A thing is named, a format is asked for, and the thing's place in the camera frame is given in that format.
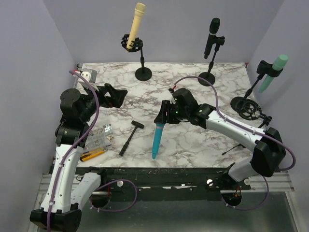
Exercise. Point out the yellow black utility knife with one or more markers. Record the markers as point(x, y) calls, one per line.
point(91, 154)

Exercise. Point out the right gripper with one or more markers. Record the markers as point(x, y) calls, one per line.
point(162, 118)

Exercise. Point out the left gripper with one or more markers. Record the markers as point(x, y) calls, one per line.
point(118, 95)

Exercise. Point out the black microphone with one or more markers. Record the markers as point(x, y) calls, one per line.
point(214, 27)

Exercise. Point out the black T-handle tool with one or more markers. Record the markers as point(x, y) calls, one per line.
point(137, 125)

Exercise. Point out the black round-base clip stand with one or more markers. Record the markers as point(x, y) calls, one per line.
point(208, 75)

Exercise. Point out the black front mounting rail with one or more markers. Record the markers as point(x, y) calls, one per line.
point(164, 184)

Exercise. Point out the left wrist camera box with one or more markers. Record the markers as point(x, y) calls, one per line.
point(88, 74)

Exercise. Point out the mint green microphone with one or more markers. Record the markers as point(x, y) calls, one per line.
point(271, 70)

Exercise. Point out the blue microphone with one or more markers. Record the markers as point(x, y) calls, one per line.
point(157, 139)

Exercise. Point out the cream microphone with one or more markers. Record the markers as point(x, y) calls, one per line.
point(139, 12)

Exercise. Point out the black tripod shock-mount stand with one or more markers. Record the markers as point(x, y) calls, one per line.
point(249, 110)

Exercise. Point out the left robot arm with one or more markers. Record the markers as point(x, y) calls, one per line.
point(61, 209)

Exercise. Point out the black stand with shock mount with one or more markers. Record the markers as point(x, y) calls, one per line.
point(143, 73)

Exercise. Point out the clear screw organizer box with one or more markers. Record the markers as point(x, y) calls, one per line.
point(101, 137)

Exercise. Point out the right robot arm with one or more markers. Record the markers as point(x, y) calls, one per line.
point(265, 145)

